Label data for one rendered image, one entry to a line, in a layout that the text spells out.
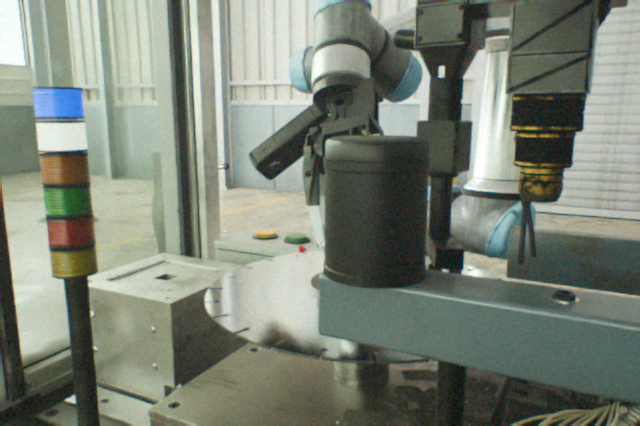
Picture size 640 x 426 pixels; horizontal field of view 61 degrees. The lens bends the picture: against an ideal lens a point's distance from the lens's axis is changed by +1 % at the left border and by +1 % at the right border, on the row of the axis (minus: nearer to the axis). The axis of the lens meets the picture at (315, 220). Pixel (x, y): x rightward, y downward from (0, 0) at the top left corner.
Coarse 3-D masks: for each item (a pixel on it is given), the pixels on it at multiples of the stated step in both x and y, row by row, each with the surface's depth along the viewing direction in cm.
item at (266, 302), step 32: (288, 256) 70; (320, 256) 70; (224, 288) 58; (256, 288) 58; (288, 288) 58; (224, 320) 49; (256, 320) 49; (288, 320) 49; (288, 352) 43; (320, 352) 43; (352, 352) 42; (384, 352) 42
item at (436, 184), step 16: (432, 192) 53; (448, 192) 53; (432, 208) 54; (448, 208) 53; (432, 224) 54; (448, 224) 54; (432, 240) 52; (448, 240) 52; (432, 256) 50; (448, 256) 49
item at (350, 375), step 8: (376, 360) 56; (336, 368) 58; (344, 368) 57; (352, 368) 56; (360, 368) 56; (368, 368) 56; (376, 368) 56; (384, 368) 57; (336, 376) 58; (344, 376) 57; (352, 376) 56; (360, 376) 56; (368, 376) 56; (376, 376) 56; (384, 376) 57; (344, 384) 57; (352, 384) 56; (360, 384) 56; (368, 384) 56; (376, 384) 57; (384, 384) 57
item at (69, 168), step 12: (48, 156) 52; (60, 156) 52; (72, 156) 53; (84, 156) 54; (48, 168) 53; (60, 168) 53; (72, 168) 53; (84, 168) 54; (48, 180) 53; (60, 180) 53; (72, 180) 53; (84, 180) 54
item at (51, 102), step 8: (32, 88) 52; (40, 88) 51; (48, 88) 51; (56, 88) 51; (64, 88) 52; (72, 88) 52; (80, 88) 53; (40, 96) 51; (48, 96) 51; (56, 96) 51; (64, 96) 52; (72, 96) 52; (80, 96) 53; (40, 104) 52; (48, 104) 51; (56, 104) 52; (64, 104) 52; (72, 104) 52; (80, 104) 53; (40, 112) 52; (48, 112) 51; (56, 112) 52; (64, 112) 52; (72, 112) 52; (80, 112) 53
